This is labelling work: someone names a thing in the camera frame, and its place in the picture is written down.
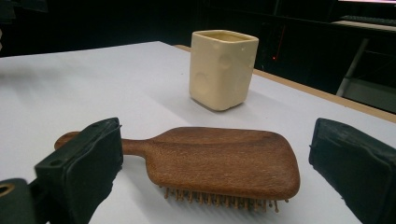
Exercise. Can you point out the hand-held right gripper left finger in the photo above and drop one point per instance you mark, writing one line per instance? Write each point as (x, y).
(84, 168)

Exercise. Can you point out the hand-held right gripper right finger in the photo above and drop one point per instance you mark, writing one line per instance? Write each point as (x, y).
(358, 161)

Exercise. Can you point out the wooden paddle hairbrush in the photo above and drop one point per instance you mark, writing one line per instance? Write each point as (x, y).
(218, 161)

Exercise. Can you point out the cream square ceramic cup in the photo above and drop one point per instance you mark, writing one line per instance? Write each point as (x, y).
(221, 71)

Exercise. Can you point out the grey metal stand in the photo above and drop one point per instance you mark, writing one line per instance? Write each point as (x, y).
(367, 90)

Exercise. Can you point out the light wooden desk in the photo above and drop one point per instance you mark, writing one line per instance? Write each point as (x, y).
(364, 26)

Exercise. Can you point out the black keyboard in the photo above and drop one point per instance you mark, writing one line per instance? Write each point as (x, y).
(370, 20)

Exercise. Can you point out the monitor screen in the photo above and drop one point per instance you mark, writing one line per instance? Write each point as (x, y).
(367, 1)

